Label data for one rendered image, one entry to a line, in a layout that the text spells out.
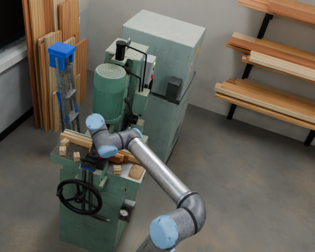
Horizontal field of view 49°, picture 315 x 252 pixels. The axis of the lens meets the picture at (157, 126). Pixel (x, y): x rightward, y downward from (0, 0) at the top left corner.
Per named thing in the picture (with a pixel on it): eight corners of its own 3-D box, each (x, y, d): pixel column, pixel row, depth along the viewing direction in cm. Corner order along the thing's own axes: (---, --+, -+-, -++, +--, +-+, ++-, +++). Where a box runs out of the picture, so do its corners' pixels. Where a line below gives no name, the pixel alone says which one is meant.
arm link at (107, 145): (124, 146, 168) (114, 125, 172) (103, 153, 162) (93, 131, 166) (119, 155, 175) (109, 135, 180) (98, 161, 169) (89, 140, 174)
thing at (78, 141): (60, 138, 230) (60, 134, 228) (61, 137, 232) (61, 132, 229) (157, 170, 224) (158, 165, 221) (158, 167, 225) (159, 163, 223)
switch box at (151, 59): (139, 82, 223) (143, 60, 213) (143, 75, 231) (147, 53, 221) (148, 85, 222) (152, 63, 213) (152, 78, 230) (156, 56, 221)
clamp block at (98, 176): (76, 178, 210) (77, 168, 204) (86, 164, 221) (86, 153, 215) (99, 186, 208) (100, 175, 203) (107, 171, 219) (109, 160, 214)
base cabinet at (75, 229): (57, 240, 271) (58, 178, 228) (88, 188, 317) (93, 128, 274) (111, 259, 267) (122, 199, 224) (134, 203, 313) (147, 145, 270)
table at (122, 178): (42, 170, 214) (41, 163, 210) (64, 141, 238) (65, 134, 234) (135, 201, 208) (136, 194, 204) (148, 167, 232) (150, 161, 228)
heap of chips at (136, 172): (126, 176, 214) (127, 173, 212) (133, 163, 224) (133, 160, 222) (139, 181, 213) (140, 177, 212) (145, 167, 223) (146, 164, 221)
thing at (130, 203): (117, 219, 232) (118, 211, 227) (123, 205, 241) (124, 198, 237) (129, 223, 231) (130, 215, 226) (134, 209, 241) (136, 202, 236)
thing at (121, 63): (109, 69, 203) (112, 43, 193) (114, 64, 209) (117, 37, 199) (122, 73, 202) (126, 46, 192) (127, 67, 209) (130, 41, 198)
